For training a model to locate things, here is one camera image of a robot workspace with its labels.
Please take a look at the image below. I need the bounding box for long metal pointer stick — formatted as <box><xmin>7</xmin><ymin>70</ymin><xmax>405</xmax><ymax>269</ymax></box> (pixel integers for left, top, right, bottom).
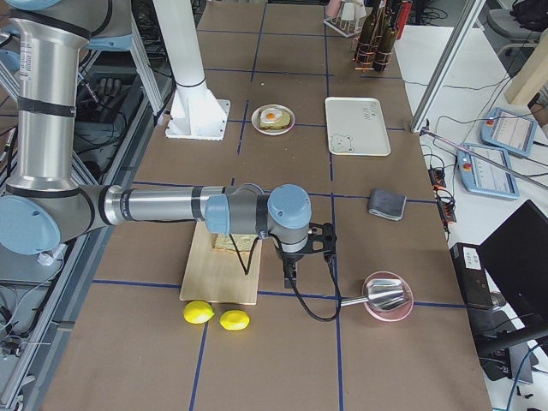
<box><xmin>419</xmin><ymin>127</ymin><xmax>548</xmax><ymax>190</ymax></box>

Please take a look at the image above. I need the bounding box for aluminium frame post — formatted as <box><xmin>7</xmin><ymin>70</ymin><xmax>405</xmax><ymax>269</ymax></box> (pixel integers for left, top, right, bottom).
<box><xmin>410</xmin><ymin>0</ymin><xmax>485</xmax><ymax>133</ymax></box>

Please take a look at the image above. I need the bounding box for yellow lemon left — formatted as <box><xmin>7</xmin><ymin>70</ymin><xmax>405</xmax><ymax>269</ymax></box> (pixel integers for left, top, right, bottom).
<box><xmin>182</xmin><ymin>301</ymin><xmax>215</xmax><ymax>325</ymax></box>

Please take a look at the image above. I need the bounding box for pink bowl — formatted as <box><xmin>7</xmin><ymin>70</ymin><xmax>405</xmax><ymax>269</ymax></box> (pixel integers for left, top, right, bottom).
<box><xmin>362</xmin><ymin>271</ymin><xmax>414</xmax><ymax>322</ymax></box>

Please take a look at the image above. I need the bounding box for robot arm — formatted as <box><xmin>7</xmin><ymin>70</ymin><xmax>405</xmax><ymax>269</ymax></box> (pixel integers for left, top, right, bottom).
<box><xmin>1</xmin><ymin>1</ymin><xmax>337</xmax><ymax>288</ymax></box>

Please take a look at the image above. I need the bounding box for fried egg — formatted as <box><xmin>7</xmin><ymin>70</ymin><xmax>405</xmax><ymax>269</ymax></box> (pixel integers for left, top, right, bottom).
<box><xmin>259</xmin><ymin>108</ymin><xmax>283</xmax><ymax>124</ymax></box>

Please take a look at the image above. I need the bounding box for yellow lemon right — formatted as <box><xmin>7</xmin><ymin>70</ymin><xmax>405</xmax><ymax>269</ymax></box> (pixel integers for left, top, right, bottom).
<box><xmin>219</xmin><ymin>310</ymin><xmax>250</xmax><ymax>331</ymax></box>

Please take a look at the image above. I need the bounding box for bread slice on plate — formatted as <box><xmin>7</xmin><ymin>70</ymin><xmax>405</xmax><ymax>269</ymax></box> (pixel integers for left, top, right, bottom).
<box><xmin>259</xmin><ymin>109</ymin><xmax>292</xmax><ymax>131</ymax></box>

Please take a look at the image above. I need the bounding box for white round plate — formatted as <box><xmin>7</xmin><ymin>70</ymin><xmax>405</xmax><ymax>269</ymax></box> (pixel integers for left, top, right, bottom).
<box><xmin>251</xmin><ymin>104</ymin><xmax>295</xmax><ymax>136</ymax></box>

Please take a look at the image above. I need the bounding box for wooden cutting board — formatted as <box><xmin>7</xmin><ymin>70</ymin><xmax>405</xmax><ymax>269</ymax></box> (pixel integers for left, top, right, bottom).
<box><xmin>180</xmin><ymin>223</ymin><xmax>261</xmax><ymax>305</ymax></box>

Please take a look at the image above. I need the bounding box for copper wire bottle rack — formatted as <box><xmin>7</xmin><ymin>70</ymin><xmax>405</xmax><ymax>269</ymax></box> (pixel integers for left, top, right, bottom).
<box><xmin>353</xmin><ymin>41</ymin><xmax>392</xmax><ymax>72</ymax></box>

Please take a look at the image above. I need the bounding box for dark green wine bottle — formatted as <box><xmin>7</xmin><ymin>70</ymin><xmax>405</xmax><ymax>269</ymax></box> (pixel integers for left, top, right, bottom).
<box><xmin>355</xmin><ymin>0</ymin><xmax>384</xmax><ymax>66</ymax></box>

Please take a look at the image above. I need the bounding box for metal scoop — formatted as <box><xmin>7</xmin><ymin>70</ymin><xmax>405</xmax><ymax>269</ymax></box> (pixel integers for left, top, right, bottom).
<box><xmin>341</xmin><ymin>278</ymin><xmax>409</xmax><ymax>312</ymax></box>

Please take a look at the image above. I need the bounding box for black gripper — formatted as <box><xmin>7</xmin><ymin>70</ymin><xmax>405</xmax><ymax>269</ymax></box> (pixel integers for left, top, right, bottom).
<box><xmin>273</xmin><ymin>223</ymin><xmax>337</xmax><ymax>288</ymax></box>

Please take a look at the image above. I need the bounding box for far teach pendant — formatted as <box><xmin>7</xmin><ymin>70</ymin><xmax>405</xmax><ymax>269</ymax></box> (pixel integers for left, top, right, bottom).
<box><xmin>480</xmin><ymin>107</ymin><xmax>537</xmax><ymax>158</ymax></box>

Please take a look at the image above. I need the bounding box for grey folded cloth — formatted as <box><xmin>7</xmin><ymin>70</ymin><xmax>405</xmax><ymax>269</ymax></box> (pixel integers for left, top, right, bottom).
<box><xmin>368</xmin><ymin>188</ymin><xmax>407</xmax><ymax>221</ymax></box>

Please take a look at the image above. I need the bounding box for cream bear tray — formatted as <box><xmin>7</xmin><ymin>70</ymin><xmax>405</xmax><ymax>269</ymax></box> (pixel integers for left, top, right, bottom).
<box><xmin>325</xmin><ymin>97</ymin><xmax>391</xmax><ymax>157</ymax></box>

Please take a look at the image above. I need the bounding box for bread slice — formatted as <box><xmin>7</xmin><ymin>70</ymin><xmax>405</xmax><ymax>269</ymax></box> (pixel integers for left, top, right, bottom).
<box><xmin>213</xmin><ymin>234</ymin><xmax>255</xmax><ymax>253</ymax></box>
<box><xmin>259</xmin><ymin>109</ymin><xmax>292</xmax><ymax>131</ymax></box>

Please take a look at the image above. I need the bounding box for teach pendant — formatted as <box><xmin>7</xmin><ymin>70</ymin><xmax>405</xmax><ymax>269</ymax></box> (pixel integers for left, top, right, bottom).
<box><xmin>457</xmin><ymin>143</ymin><xmax>520</xmax><ymax>200</ymax></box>
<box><xmin>480</xmin><ymin>107</ymin><xmax>537</xmax><ymax>158</ymax></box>

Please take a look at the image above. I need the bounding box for black laptop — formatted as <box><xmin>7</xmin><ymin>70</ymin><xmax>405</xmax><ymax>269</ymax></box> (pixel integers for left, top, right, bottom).
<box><xmin>450</xmin><ymin>200</ymin><xmax>547</xmax><ymax>356</ymax></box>

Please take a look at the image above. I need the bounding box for white wire cup rack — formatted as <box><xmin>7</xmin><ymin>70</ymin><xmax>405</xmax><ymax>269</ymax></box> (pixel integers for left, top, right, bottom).
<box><xmin>324</xmin><ymin>0</ymin><xmax>367</xmax><ymax>38</ymax></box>

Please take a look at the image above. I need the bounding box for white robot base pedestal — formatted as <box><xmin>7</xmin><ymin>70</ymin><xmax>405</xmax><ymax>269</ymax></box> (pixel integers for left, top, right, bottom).
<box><xmin>153</xmin><ymin>0</ymin><xmax>230</xmax><ymax>141</ymax></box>

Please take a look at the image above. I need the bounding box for near teach pendant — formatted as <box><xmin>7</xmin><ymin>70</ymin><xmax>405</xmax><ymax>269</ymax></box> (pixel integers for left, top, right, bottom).
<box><xmin>457</xmin><ymin>143</ymin><xmax>520</xmax><ymax>200</ymax></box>

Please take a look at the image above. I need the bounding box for yellow lemon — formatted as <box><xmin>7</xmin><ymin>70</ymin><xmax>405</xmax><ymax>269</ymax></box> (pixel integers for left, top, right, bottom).
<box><xmin>219</xmin><ymin>310</ymin><xmax>250</xmax><ymax>331</ymax></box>
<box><xmin>182</xmin><ymin>301</ymin><xmax>215</xmax><ymax>325</ymax></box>

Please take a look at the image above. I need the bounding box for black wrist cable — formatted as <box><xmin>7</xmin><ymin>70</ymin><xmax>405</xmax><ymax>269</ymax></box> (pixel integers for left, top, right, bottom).
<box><xmin>229</xmin><ymin>233</ymin><xmax>342</xmax><ymax>322</ymax></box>

